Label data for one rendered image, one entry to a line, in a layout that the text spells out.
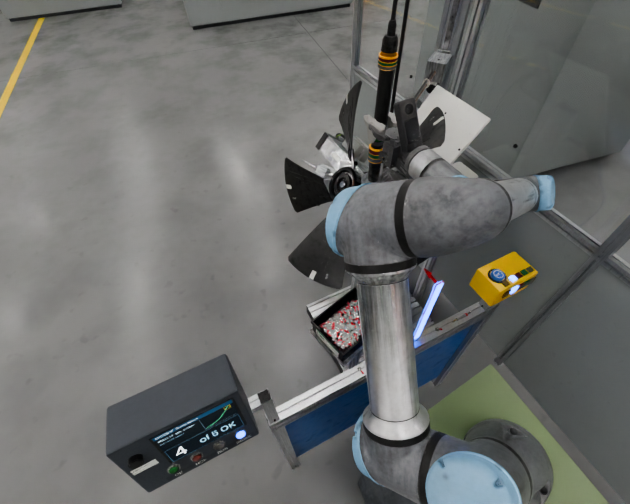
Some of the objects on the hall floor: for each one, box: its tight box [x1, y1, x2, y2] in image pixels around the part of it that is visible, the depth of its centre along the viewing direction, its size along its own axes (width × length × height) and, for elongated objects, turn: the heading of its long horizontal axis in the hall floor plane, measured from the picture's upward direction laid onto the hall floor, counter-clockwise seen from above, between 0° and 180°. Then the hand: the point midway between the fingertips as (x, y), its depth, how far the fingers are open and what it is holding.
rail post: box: [273, 426, 300, 470], centre depth 142 cm, size 4×4×78 cm
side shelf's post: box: [412, 257, 437, 302], centre depth 196 cm, size 4×4×83 cm
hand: (374, 113), depth 93 cm, fingers closed on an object, 4 cm apart
